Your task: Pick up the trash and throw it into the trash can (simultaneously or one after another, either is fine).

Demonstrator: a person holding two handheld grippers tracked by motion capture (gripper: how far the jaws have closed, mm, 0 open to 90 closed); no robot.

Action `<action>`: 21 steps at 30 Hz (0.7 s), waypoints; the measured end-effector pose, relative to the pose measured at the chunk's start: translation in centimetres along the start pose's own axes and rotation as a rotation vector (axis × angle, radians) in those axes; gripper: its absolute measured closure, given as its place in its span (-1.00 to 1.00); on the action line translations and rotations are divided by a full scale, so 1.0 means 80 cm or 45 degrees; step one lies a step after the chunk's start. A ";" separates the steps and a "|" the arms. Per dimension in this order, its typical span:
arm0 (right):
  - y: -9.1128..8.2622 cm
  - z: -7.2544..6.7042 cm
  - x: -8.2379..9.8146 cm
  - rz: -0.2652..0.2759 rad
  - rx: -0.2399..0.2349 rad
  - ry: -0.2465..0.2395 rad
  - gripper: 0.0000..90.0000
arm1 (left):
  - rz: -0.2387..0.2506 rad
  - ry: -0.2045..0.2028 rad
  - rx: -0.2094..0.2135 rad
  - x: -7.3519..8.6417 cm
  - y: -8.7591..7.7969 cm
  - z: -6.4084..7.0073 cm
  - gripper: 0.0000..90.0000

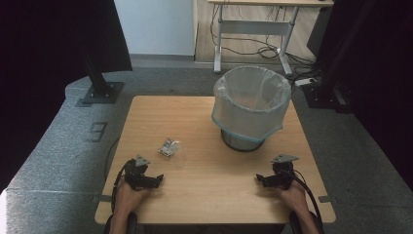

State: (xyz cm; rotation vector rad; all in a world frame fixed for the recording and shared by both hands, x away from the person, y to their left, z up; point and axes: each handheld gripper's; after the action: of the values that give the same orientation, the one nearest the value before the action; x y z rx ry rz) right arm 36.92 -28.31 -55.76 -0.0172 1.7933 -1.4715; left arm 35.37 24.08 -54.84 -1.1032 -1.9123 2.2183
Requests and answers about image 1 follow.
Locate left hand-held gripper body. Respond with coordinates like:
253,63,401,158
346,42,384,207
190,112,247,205
124,154,152,191

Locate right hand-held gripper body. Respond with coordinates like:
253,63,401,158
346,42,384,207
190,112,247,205
270,153,300,191

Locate person's left hand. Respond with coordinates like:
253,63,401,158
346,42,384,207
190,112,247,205
114,176,152,216

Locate person's right hand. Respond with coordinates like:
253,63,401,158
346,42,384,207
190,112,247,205
278,178,310,216

